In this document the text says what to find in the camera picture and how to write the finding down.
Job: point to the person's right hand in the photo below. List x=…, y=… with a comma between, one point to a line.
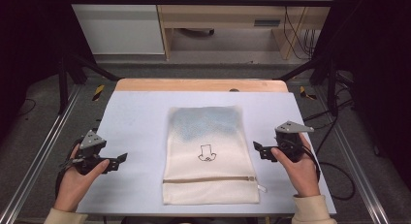
x=302, y=177

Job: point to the white cabinet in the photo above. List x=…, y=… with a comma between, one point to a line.
x=122, y=26

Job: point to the wooden table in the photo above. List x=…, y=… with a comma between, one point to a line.
x=194, y=85

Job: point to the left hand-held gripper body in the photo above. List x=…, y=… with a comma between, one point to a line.
x=90, y=153

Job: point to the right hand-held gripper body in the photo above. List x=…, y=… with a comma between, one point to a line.
x=290, y=140

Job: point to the grey label plate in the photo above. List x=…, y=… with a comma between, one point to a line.
x=267, y=23

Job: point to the black metal stand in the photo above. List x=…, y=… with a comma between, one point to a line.
x=63, y=85
x=332, y=88

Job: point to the person's left hand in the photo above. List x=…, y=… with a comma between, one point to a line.
x=72, y=185

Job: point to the black curtain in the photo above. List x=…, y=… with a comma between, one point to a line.
x=29, y=39
x=378, y=72

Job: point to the light wooden desk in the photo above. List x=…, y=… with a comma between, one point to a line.
x=226, y=15

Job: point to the aluminium rail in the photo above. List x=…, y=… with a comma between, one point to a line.
x=352, y=153
x=42, y=146

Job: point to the yellow black tape strip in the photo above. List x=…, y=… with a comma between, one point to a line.
x=98, y=92
x=305, y=94

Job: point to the pale blue table mat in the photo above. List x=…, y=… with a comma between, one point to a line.
x=135, y=120

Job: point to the black horizontal frame bar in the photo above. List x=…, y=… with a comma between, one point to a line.
x=194, y=1

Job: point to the cream mesh laundry bag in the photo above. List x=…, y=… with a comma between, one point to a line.
x=210, y=143

